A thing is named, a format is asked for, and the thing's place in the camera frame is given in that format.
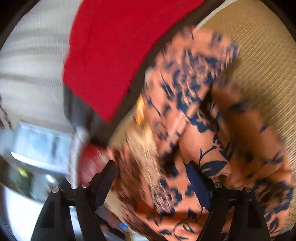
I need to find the orange floral satin garment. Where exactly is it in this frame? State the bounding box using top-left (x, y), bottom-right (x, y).
top-left (113, 27), bottom-right (293, 240)

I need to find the red snack bag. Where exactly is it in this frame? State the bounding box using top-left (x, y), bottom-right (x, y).
top-left (77, 145), bottom-right (110, 185)

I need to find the beige dotted curtain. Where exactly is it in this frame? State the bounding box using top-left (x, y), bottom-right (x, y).
top-left (1, 1), bottom-right (80, 133)

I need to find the woven tan seat mat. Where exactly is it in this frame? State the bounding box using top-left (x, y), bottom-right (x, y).
top-left (108, 0), bottom-right (296, 232)

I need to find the red quilted cushion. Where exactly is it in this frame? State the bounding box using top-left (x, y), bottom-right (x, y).
top-left (63, 0), bottom-right (201, 122)

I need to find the white window frame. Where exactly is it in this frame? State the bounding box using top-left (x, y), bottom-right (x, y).
top-left (11, 121), bottom-right (71, 175)

